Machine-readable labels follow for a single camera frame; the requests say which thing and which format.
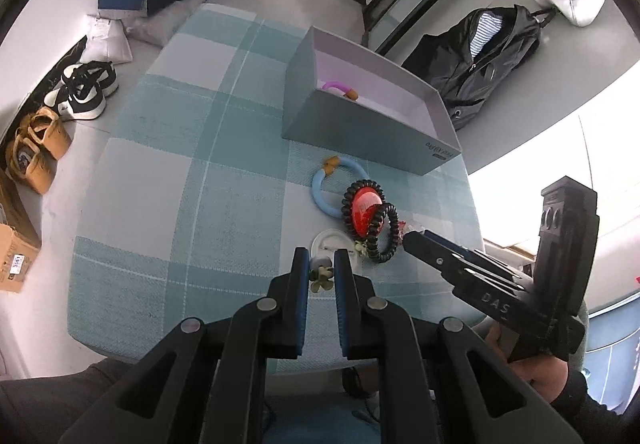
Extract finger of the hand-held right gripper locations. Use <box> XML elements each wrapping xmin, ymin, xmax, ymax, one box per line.
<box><xmin>425</xmin><ymin>230</ymin><xmax>526</xmax><ymax>282</ymax></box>
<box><xmin>404</xmin><ymin>231</ymin><xmax>506</xmax><ymax>290</ymax></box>

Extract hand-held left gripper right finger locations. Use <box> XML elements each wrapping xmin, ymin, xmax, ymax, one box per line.
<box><xmin>334</xmin><ymin>249</ymin><xmax>586</xmax><ymax>444</ymax></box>

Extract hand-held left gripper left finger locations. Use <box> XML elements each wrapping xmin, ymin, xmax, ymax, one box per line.
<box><xmin>57</xmin><ymin>247</ymin><xmax>311</xmax><ymax>444</ymax></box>

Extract small flower hair clip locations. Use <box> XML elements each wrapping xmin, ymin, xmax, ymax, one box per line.
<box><xmin>309</xmin><ymin>257</ymin><xmax>335</xmax><ymax>295</ymax></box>

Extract black coil hair tie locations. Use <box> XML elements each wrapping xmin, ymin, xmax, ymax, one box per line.
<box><xmin>341</xmin><ymin>180</ymin><xmax>388</xmax><ymax>240</ymax></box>
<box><xmin>357</xmin><ymin>203</ymin><xmax>401</xmax><ymax>264</ymax></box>

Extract white ring bracelet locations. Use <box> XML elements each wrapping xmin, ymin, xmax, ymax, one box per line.
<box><xmin>309</xmin><ymin>228</ymin><xmax>361</xmax><ymax>270</ymax></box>

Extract red round disc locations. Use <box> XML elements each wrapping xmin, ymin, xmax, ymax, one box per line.
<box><xmin>350</xmin><ymin>189</ymin><xmax>383</xmax><ymax>235</ymax></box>

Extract light blue bracelet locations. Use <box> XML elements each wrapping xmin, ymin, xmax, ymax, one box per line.
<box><xmin>311</xmin><ymin>155</ymin><xmax>368</xmax><ymax>217</ymax></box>

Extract grey cardboard box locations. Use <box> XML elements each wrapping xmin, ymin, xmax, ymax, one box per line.
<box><xmin>281</xmin><ymin>26</ymin><xmax>460</xmax><ymax>176</ymax></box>

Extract person's right forearm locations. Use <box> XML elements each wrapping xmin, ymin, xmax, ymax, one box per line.
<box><xmin>550</xmin><ymin>369</ymin><xmax>640</xmax><ymax>444</ymax></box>

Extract person's right hand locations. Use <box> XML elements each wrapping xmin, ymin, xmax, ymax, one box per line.
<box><xmin>487</xmin><ymin>324</ymin><xmax>568</xmax><ymax>405</ymax></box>

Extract black backpack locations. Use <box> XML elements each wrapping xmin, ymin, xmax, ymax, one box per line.
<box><xmin>402</xmin><ymin>5</ymin><xmax>543</xmax><ymax>131</ymax></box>

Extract teal checked tablecloth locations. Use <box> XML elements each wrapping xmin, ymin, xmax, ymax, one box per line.
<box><xmin>66</xmin><ymin>2</ymin><xmax>481</xmax><ymax>370</ymax></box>

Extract person's dark trousers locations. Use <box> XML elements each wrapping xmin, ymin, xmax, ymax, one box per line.
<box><xmin>0</xmin><ymin>359</ymin><xmax>126</xmax><ymax>444</ymax></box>

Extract brown cardboard box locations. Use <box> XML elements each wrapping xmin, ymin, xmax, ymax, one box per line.
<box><xmin>0</xmin><ymin>169</ymin><xmax>42</xmax><ymax>294</ymax></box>

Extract black and white sneaker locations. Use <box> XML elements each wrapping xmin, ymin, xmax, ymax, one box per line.
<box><xmin>60</xmin><ymin>60</ymin><xmax>120</xmax><ymax>98</ymax></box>
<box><xmin>44</xmin><ymin>83</ymin><xmax>107</xmax><ymax>121</ymax></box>

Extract tan shoe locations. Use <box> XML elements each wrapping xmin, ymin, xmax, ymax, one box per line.
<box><xmin>17</xmin><ymin>107</ymin><xmax>72</xmax><ymax>160</ymax></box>
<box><xmin>5</xmin><ymin>131</ymin><xmax>56</xmax><ymax>195</ymax></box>

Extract clear plastic bag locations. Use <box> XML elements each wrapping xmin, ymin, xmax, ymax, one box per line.
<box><xmin>122</xmin><ymin>0</ymin><xmax>208</xmax><ymax>48</ymax></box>

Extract small white bag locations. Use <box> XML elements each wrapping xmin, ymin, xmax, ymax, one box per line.
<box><xmin>80</xmin><ymin>14</ymin><xmax>133</xmax><ymax>64</ymax></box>

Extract purple bracelet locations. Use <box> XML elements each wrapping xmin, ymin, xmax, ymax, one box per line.
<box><xmin>322</xmin><ymin>80</ymin><xmax>361</xmax><ymax>102</ymax></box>

